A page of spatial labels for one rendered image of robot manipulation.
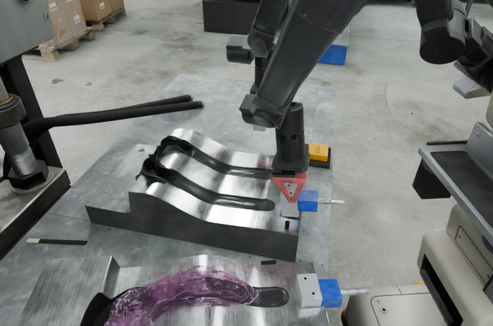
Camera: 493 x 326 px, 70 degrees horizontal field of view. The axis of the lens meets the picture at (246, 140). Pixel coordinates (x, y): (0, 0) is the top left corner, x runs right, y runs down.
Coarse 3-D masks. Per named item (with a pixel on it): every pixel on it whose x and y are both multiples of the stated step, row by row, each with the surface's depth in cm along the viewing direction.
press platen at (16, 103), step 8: (16, 96) 88; (0, 104) 84; (8, 104) 85; (16, 104) 86; (0, 112) 83; (8, 112) 85; (16, 112) 86; (24, 112) 89; (0, 120) 84; (8, 120) 85; (16, 120) 87; (0, 128) 86
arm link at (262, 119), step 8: (248, 96) 70; (248, 104) 69; (248, 112) 70; (256, 112) 60; (264, 112) 60; (248, 120) 72; (256, 120) 62; (264, 120) 60; (272, 120) 61; (280, 120) 63
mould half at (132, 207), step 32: (128, 160) 96; (160, 160) 84; (192, 160) 87; (224, 160) 92; (256, 160) 92; (96, 192) 86; (128, 192) 76; (160, 192) 76; (224, 192) 83; (256, 192) 82; (128, 224) 82; (160, 224) 80; (192, 224) 77; (224, 224) 75; (256, 224) 74; (288, 256) 76
